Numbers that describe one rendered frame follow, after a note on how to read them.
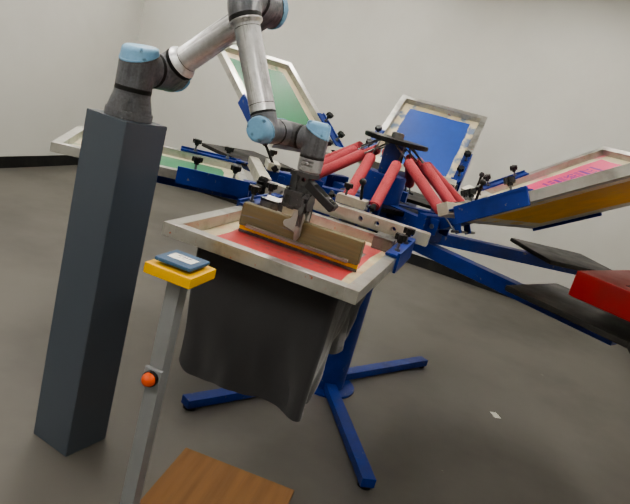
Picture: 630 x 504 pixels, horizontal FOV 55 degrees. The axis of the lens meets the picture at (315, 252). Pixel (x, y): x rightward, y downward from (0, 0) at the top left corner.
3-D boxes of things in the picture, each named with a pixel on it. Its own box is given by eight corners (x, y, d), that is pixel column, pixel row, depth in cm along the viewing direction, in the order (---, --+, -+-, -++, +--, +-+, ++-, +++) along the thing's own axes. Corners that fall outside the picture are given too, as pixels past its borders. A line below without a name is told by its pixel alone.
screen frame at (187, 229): (355, 305, 155) (359, 291, 154) (161, 234, 170) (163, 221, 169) (408, 254, 229) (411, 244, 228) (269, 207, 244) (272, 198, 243)
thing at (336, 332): (303, 420, 178) (342, 288, 167) (291, 415, 179) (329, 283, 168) (345, 367, 221) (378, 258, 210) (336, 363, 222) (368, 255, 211)
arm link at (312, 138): (312, 119, 186) (337, 126, 183) (304, 154, 189) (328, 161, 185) (300, 117, 179) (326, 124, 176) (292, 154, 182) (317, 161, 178)
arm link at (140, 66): (105, 80, 190) (113, 35, 187) (136, 85, 202) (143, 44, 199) (134, 89, 186) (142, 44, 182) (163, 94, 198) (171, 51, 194)
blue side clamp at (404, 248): (394, 273, 200) (400, 254, 199) (380, 268, 202) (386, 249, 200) (410, 258, 228) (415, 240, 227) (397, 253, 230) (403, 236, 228)
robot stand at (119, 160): (33, 433, 222) (86, 107, 192) (73, 416, 238) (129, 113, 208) (65, 457, 215) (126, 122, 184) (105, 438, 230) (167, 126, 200)
